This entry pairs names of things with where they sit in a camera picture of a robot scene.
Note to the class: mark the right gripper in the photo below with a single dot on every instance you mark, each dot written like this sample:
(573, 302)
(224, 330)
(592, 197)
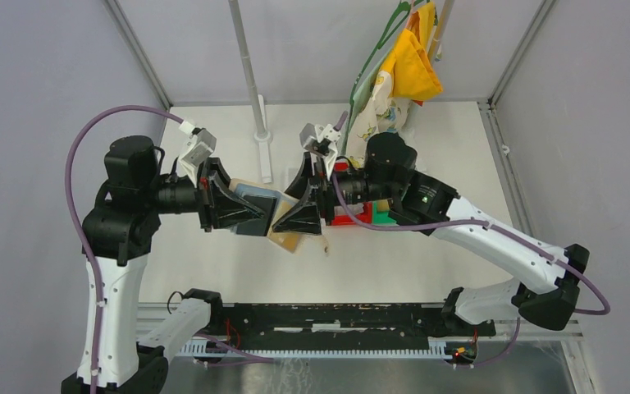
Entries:
(303, 217)

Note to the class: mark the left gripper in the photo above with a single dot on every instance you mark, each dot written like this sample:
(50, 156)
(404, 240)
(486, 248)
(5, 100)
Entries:
(217, 203)

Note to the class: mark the tan leather card holder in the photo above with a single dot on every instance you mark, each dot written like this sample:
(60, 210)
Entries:
(289, 242)

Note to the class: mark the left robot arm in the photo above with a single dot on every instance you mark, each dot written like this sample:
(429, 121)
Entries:
(117, 235)

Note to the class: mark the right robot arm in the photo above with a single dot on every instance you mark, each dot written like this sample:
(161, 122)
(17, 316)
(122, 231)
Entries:
(545, 280)

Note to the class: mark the white stand pole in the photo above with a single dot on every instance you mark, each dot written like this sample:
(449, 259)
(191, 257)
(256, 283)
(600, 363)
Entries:
(262, 136)

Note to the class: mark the green plastic bin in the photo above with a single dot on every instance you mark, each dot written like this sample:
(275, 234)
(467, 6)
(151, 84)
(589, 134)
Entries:
(381, 213)

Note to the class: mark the patterned white cloth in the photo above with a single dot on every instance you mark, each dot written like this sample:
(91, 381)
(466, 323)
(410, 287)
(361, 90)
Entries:
(375, 112)

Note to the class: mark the right stand pole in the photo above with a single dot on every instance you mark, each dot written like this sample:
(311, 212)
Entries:
(435, 51)

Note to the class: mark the yellow cloth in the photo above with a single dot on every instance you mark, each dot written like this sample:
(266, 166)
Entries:
(409, 62)

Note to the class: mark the green clothes hanger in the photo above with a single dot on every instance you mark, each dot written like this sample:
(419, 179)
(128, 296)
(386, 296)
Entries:
(394, 22)

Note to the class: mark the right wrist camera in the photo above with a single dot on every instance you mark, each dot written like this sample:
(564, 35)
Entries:
(322, 141)

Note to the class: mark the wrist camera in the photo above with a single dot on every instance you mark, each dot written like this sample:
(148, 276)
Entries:
(200, 145)
(322, 141)

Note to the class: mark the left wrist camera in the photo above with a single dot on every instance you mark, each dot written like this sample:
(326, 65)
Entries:
(200, 145)

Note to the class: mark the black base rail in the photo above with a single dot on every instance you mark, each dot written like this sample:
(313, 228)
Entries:
(401, 326)

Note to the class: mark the white cable duct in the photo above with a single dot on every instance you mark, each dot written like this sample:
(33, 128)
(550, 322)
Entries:
(433, 350)

